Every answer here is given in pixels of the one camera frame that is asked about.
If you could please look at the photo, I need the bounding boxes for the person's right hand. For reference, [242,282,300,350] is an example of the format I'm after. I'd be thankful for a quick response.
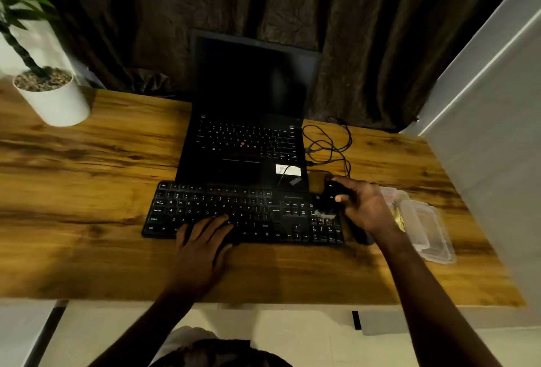
[332,176,409,249]

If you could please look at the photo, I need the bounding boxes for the person's left hand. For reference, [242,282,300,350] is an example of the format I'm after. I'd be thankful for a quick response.
[171,215,236,295]

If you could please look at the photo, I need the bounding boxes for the black computer mouse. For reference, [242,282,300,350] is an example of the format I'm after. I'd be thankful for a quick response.
[322,180,376,246]

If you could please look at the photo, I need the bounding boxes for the person's left forearm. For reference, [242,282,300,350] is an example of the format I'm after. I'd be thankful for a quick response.
[88,282,201,367]

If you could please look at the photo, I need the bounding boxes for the person's right forearm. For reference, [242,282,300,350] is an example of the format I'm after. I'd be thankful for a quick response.
[376,233,504,367]

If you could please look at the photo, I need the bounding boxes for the black keyboard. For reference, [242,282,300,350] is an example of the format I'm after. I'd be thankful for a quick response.
[141,181,345,246]

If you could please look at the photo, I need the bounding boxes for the clear plastic container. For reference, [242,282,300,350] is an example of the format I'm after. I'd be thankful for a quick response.
[379,186,457,264]

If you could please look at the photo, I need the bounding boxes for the white shirt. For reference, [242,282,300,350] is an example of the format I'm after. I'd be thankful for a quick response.
[150,326,221,366]

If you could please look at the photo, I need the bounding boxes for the black laptop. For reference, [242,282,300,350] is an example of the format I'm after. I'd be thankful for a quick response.
[174,28,322,193]

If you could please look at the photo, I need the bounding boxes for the brown curtain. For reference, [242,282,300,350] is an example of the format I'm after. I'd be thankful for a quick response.
[42,0,538,133]

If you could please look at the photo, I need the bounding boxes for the dark table leg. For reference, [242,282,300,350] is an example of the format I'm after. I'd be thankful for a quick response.
[26,300,68,367]

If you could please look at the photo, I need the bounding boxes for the white plant pot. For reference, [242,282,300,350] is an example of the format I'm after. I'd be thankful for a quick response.
[12,67,91,128]

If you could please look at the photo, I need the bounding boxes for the grey pebbles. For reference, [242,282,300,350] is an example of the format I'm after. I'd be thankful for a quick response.
[15,68,73,92]

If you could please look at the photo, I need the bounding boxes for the green potted plant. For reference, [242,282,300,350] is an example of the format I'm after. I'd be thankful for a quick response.
[0,0,61,80]

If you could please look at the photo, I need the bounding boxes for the thin black cable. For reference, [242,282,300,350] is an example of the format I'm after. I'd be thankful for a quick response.
[276,164,303,189]

